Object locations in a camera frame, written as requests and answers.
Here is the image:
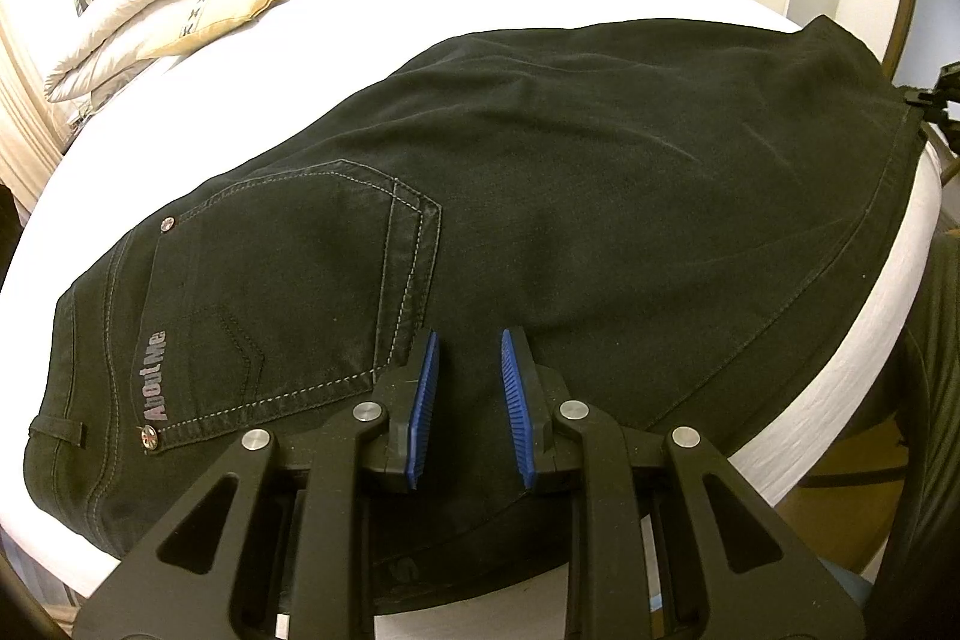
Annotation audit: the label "beige curtain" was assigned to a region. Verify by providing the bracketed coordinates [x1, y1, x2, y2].
[0, 0, 85, 221]

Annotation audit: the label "black denim pants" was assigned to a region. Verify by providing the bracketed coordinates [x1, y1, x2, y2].
[22, 14, 925, 622]

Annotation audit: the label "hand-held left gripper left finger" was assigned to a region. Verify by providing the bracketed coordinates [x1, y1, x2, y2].
[71, 329, 443, 640]

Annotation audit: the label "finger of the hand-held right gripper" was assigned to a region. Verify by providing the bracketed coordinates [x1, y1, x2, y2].
[897, 60, 960, 110]

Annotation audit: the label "cream and yellow pillow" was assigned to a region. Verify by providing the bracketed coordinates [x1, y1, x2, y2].
[45, 0, 325, 106]

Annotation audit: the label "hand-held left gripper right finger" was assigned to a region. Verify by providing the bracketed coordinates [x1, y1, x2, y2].
[499, 327, 876, 640]

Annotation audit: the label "person's dark clothing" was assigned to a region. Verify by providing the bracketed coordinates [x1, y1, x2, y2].
[874, 233, 960, 640]

